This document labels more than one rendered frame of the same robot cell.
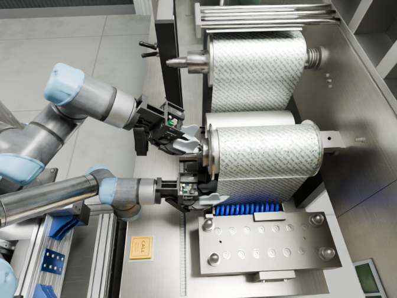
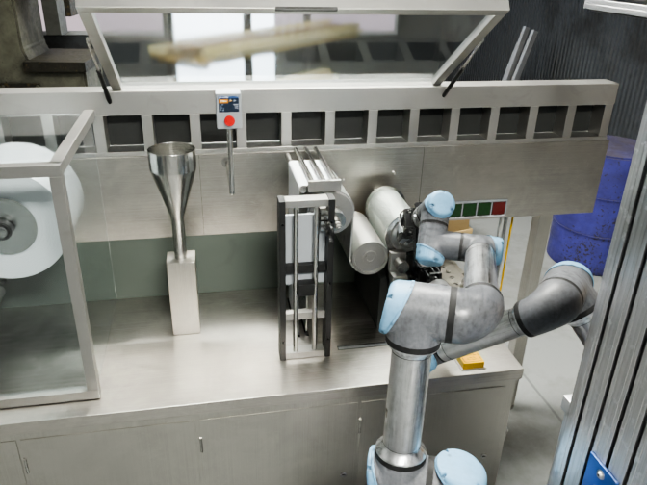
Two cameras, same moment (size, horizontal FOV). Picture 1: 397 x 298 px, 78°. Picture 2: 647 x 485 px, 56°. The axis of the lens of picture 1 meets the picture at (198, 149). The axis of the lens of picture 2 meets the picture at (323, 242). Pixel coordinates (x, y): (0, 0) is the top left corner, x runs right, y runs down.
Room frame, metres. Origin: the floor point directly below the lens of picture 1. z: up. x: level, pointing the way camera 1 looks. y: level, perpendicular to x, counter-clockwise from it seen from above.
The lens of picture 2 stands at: (0.88, 1.68, 2.07)
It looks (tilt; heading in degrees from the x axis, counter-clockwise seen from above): 26 degrees down; 261
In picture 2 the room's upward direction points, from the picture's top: 1 degrees clockwise
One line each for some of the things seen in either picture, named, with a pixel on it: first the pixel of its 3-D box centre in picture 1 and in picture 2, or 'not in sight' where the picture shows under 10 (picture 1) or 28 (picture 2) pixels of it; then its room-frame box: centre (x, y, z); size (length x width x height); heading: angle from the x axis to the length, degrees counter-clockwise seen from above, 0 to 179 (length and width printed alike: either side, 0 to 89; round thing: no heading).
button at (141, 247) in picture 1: (141, 247); (469, 359); (0.17, 0.19, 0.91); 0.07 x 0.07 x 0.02; 3
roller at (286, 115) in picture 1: (247, 130); (360, 242); (0.46, -0.15, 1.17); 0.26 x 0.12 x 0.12; 93
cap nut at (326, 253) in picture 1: (328, 252); not in sight; (0.13, -0.36, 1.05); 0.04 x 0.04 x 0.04
